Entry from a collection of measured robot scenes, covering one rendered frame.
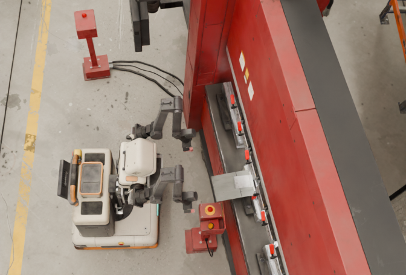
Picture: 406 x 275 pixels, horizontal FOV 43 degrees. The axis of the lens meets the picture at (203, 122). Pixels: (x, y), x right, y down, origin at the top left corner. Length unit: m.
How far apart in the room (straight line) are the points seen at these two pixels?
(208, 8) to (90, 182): 1.41
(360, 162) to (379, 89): 3.09
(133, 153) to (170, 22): 2.40
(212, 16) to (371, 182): 1.48
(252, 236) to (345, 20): 2.88
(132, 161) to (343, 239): 1.47
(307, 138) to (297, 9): 0.68
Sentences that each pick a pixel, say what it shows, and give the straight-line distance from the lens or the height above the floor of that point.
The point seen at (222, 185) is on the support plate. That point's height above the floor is 1.00.
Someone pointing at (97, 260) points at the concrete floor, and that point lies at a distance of 4.37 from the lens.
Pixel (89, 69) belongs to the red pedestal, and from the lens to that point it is 4.88.
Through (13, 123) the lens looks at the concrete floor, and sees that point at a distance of 4.89.
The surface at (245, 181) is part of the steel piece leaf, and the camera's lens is 3.49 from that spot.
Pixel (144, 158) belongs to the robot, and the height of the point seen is 1.37.
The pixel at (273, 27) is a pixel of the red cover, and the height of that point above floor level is 2.30.
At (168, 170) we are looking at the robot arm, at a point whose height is 1.62.
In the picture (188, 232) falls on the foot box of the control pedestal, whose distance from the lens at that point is 4.38.
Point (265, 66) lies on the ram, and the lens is 2.66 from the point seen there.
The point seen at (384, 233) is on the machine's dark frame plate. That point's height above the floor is 2.30.
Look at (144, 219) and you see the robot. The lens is 4.12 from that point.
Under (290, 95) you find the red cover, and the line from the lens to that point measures 2.31.
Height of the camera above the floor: 4.27
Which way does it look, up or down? 65 degrees down
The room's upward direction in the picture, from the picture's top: 10 degrees clockwise
